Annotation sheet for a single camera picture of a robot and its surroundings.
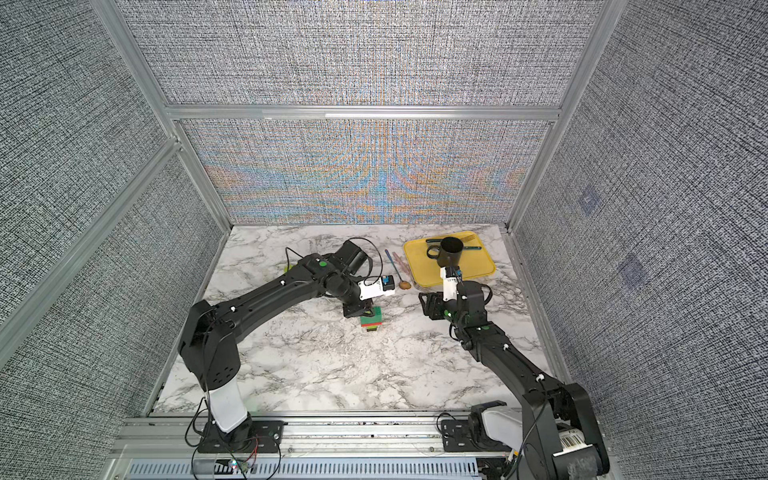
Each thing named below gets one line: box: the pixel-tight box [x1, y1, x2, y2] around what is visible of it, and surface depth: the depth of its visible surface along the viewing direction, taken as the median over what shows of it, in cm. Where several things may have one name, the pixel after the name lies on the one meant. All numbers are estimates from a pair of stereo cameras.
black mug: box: [426, 236, 464, 268], surface depth 106 cm
